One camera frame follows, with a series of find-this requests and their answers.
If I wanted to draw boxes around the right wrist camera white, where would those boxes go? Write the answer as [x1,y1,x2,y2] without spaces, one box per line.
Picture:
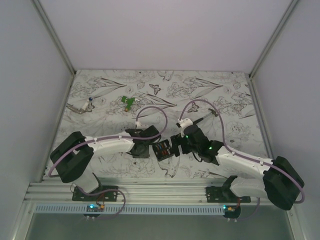
[176,118,193,129]

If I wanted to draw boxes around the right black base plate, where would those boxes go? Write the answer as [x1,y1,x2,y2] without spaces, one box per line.
[205,186,251,204]

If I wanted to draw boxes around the green connector part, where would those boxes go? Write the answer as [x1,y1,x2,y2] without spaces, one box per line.
[121,96,140,112]

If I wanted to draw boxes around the left small circuit board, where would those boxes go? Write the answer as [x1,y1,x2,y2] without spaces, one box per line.
[86,203,105,213]

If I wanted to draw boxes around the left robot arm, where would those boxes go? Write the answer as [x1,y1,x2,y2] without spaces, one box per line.
[48,125,161,201]

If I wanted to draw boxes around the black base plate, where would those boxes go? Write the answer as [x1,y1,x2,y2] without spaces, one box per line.
[72,185,119,202]
[205,186,251,204]

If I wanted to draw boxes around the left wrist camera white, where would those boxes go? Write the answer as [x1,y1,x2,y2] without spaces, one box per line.
[135,121,149,129]

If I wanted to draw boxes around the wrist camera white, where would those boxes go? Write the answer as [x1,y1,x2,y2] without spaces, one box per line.
[176,118,193,129]
[135,121,149,129]

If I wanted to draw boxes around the hammer with black handle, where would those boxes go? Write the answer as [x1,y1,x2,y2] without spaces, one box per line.
[193,108,218,125]

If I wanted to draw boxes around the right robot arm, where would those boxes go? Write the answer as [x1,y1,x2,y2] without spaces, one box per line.
[170,125,305,211]

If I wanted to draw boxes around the right aluminium frame post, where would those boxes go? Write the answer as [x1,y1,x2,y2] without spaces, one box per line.
[248,0,301,79]

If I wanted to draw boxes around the small circuit board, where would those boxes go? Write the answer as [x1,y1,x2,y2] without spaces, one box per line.
[86,203,105,213]
[223,205,241,213]

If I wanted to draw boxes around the black fuse box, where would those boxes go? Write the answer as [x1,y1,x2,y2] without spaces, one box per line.
[152,139,174,162]

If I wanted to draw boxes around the right small circuit board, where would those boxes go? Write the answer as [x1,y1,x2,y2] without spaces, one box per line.
[223,205,241,213]

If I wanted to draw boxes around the aluminium frame post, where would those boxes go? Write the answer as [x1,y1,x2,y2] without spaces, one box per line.
[248,0,301,79]
[31,0,77,76]

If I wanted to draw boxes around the aluminium rail beam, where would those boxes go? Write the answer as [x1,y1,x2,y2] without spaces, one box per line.
[23,181,300,205]

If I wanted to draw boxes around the grey slotted cable duct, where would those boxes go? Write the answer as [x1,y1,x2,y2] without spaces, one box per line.
[34,203,225,216]

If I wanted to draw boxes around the floral patterned table mat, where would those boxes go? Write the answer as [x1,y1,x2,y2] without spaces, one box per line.
[44,69,272,180]

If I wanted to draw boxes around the left aluminium frame post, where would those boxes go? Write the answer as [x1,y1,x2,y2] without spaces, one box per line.
[31,0,77,76]

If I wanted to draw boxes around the metal bracket with blue knob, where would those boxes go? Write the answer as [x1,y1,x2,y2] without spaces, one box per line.
[66,97,95,115]

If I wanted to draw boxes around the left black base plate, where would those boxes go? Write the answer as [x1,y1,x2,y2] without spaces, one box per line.
[72,185,119,202]

